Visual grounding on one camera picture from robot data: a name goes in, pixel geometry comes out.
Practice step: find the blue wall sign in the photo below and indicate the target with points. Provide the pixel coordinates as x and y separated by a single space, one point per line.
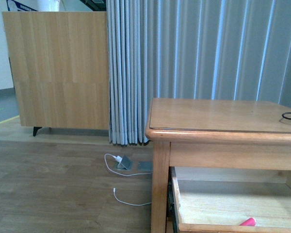
16 6

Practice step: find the light wood cabinet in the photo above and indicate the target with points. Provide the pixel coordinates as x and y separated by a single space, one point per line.
60 67

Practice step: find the pink marker with clear cap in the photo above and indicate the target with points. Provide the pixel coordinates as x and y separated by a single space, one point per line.
249 222

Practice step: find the white plant pot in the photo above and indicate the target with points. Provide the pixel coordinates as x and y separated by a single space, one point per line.
48 5

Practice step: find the wooden nightstand dresser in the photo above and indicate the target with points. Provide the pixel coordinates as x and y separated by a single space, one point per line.
232 134

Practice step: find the open metal floor socket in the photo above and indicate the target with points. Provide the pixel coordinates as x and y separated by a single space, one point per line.
126 164

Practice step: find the white charger plug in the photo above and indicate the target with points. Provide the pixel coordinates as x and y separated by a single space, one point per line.
118 159

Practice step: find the closed metal floor plate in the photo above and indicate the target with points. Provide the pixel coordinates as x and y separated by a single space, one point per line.
145 166

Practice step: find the wooden drawer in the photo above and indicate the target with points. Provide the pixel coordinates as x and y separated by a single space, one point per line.
218 200

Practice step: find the grey pleated curtain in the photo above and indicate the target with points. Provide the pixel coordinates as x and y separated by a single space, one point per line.
194 49

